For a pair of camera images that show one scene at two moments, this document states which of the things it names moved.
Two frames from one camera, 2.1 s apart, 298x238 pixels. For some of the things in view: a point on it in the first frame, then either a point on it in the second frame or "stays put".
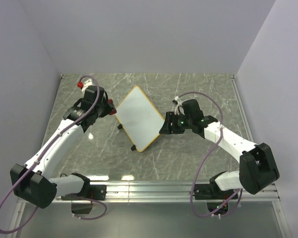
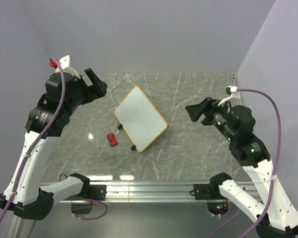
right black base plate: (208, 191) stays put
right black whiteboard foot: (133, 148) stays put
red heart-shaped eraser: (113, 111) -> (111, 137)
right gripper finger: (166, 129) -> (195, 111)
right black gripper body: (180, 122) -> (216, 115)
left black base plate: (94, 192) stays put
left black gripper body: (104, 109) -> (84, 94)
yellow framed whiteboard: (139, 119) stays put
